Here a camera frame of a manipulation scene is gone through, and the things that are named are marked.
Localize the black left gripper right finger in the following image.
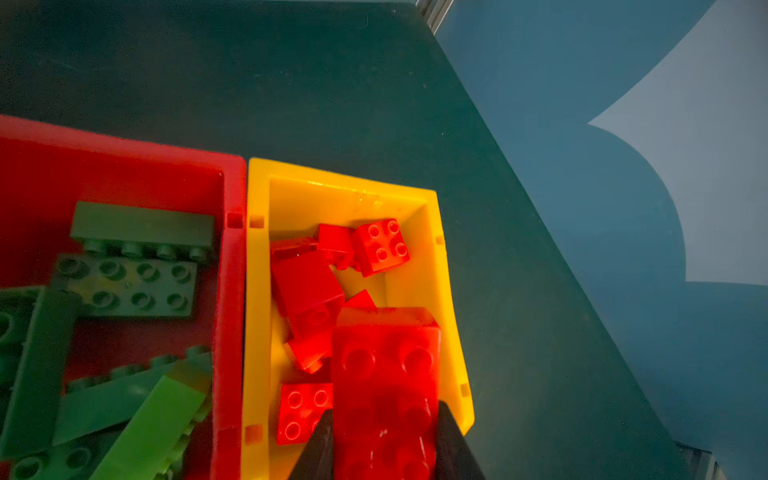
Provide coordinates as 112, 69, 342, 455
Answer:
435, 400, 486, 480

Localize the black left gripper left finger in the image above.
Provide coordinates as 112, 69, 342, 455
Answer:
288, 409, 334, 480

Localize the green lego brick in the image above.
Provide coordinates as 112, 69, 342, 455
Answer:
70, 201, 215, 264
52, 345, 213, 446
50, 254, 198, 319
1, 286, 81, 460
91, 361, 212, 479

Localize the small red lego brick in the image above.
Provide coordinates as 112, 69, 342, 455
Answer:
351, 218, 410, 278

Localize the green lego brick gripper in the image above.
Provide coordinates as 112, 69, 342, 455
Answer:
9, 429, 122, 480

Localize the yellow bin near right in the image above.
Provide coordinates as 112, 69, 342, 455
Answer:
240, 158, 475, 479

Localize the red middle bin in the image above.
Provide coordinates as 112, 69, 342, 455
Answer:
1, 116, 247, 479

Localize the aluminium right corner post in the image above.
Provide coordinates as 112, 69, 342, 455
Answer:
415, 0, 454, 34

